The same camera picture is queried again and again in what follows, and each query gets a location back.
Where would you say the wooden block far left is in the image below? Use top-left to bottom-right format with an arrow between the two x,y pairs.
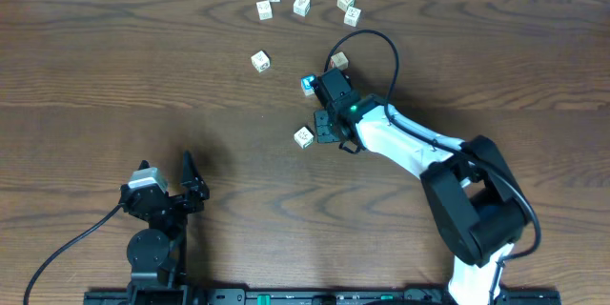
256,0 -> 273,20

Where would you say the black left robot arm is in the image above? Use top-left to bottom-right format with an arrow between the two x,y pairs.
119,152 -> 210,304

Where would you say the wooden block letter G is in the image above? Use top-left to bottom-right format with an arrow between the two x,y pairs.
329,51 -> 349,71

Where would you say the wooden block blue side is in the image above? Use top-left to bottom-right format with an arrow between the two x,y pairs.
344,7 -> 361,27

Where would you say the wooden block letter A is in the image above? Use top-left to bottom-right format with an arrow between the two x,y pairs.
294,127 -> 315,149

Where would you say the wooden block green side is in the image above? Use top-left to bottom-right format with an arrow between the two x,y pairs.
293,0 -> 311,17

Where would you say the wooden block back right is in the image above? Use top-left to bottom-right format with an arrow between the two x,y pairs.
336,0 -> 356,12

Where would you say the wooden block soccer ball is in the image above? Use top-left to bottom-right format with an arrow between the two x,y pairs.
251,51 -> 271,72

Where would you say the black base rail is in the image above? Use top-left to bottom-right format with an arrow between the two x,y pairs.
83,286 -> 562,305

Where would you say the wooden block blue top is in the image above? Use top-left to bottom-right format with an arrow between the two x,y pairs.
300,74 -> 315,96

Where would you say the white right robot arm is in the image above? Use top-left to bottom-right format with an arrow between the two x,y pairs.
311,69 -> 539,304

